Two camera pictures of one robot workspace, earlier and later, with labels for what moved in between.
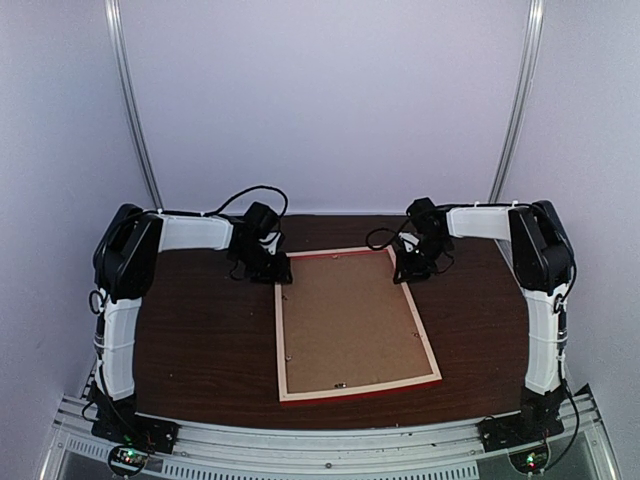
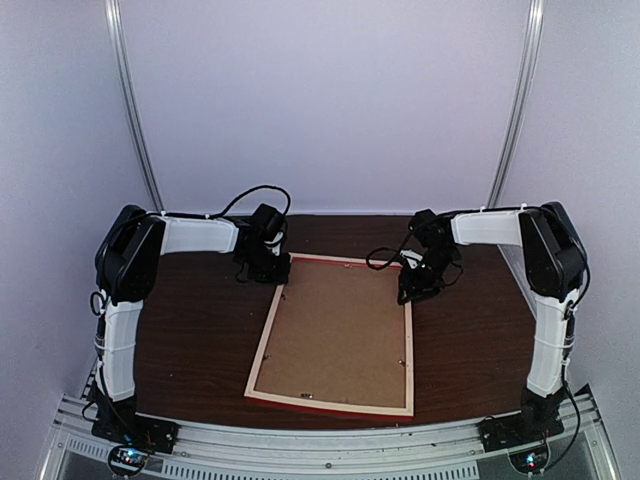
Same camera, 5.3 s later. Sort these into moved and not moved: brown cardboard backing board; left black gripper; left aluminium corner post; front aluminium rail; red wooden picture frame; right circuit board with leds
Moved: red wooden picture frame; brown cardboard backing board
Not moved: left black gripper; right circuit board with leds; left aluminium corner post; front aluminium rail
